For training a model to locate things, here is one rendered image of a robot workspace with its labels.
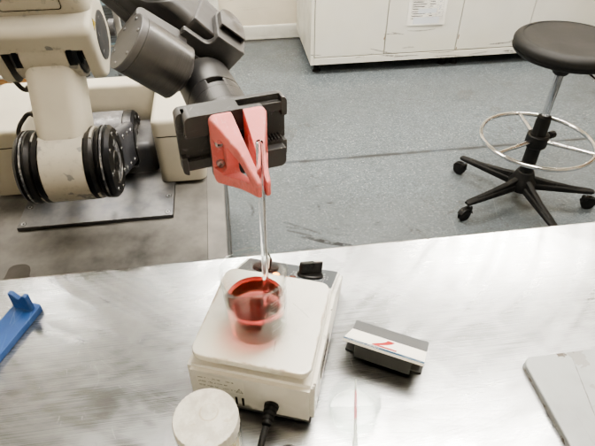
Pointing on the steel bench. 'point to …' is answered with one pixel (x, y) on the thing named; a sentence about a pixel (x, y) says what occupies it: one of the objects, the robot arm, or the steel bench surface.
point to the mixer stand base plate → (567, 393)
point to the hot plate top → (208, 345)
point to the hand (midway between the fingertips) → (261, 184)
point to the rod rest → (17, 321)
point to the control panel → (314, 280)
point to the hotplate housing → (299, 392)
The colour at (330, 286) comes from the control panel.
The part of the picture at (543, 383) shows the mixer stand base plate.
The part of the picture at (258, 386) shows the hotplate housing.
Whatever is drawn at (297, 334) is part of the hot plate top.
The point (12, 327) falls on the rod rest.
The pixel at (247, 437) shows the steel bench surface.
